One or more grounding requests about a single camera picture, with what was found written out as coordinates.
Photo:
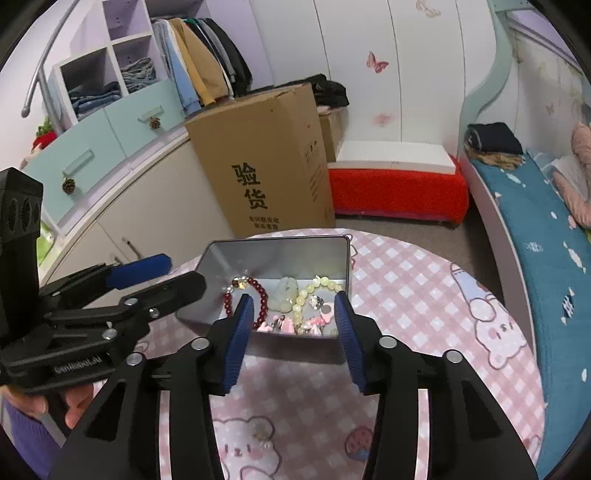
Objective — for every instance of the grey metal handrail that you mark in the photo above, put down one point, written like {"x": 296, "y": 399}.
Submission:
{"x": 34, "y": 87}

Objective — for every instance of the person's left hand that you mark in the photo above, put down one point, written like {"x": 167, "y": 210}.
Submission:
{"x": 78, "y": 404}

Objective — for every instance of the blue printed bed sheet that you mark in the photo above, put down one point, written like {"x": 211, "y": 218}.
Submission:
{"x": 531, "y": 221}

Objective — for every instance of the white low cabinet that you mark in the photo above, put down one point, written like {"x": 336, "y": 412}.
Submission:
{"x": 184, "y": 198}

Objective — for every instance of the pink checked tablecloth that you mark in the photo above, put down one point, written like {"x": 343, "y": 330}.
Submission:
{"x": 415, "y": 295}

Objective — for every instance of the dark hanging jackets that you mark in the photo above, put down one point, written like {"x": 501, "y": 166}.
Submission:
{"x": 231, "y": 55}

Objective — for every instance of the white wardrobe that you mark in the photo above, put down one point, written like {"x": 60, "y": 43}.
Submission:
{"x": 415, "y": 69}

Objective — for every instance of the folded dark clothes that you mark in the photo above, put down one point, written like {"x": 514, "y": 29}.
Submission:
{"x": 494, "y": 138}

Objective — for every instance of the red fabric bench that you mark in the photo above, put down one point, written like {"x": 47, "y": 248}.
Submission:
{"x": 392, "y": 189}

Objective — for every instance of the pale green jade pendant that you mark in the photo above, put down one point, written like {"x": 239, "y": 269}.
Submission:
{"x": 286, "y": 295}

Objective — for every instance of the large cardboard box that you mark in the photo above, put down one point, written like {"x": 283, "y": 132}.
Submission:
{"x": 258, "y": 152}

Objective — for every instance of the pale green bunk bed frame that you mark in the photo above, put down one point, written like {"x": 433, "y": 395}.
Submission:
{"x": 480, "y": 83}

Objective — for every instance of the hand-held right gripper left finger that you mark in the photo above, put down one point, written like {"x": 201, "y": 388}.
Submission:
{"x": 240, "y": 341}

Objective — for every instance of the red strawberry plush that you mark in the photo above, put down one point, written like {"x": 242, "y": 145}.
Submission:
{"x": 45, "y": 138}

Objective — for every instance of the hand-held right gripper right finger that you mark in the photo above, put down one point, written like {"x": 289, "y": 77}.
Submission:
{"x": 351, "y": 341}

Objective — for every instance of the pink pillow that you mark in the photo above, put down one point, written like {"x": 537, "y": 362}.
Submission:
{"x": 579, "y": 184}

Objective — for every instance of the tan butterfly sticker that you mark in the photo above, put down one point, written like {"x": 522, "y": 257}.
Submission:
{"x": 427, "y": 7}

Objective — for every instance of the small cardboard box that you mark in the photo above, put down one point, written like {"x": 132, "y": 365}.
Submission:
{"x": 330, "y": 136}

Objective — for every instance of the folded blue jeans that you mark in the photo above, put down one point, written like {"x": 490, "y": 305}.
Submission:
{"x": 94, "y": 99}

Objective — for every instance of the purple stair shelf unit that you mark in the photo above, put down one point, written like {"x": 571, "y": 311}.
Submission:
{"x": 129, "y": 18}

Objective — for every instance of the pale green drawer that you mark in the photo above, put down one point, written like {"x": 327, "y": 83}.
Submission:
{"x": 134, "y": 115}
{"x": 74, "y": 152}

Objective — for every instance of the green box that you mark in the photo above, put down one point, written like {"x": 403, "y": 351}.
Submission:
{"x": 47, "y": 242}

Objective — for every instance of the grey metal tin box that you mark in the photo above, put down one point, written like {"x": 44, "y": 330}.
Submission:
{"x": 277, "y": 258}

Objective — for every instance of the pine cone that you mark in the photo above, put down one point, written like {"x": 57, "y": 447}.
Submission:
{"x": 154, "y": 123}
{"x": 69, "y": 186}

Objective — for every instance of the silver charm cluster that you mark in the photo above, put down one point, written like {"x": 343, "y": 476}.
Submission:
{"x": 316, "y": 302}

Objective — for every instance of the person's left forearm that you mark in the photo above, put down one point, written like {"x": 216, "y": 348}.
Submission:
{"x": 23, "y": 443}

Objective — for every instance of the pink butterfly sticker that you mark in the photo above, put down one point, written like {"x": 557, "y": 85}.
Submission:
{"x": 376, "y": 62}

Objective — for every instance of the folded grey jeans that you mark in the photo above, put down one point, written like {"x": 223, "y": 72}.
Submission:
{"x": 138, "y": 74}

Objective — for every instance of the light blue hanging jacket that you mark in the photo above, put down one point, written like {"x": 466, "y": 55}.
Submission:
{"x": 182, "y": 78}

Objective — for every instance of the white board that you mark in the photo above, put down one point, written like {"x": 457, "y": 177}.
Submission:
{"x": 392, "y": 154}

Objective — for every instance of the black clothes pile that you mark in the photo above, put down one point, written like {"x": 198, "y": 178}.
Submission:
{"x": 332, "y": 92}

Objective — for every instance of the tan hanging jacket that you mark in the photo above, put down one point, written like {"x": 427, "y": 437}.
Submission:
{"x": 203, "y": 69}

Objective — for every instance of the white pillow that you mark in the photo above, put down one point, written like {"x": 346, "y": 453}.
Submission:
{"x": 561, "y": 166}

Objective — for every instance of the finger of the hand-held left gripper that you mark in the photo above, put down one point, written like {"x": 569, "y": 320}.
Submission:
{"x": 180, "y": 290}
{"x": 138, "y": 270}

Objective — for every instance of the folded beige clothes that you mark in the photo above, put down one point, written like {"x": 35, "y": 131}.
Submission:
{"x": 498, "y": 160}

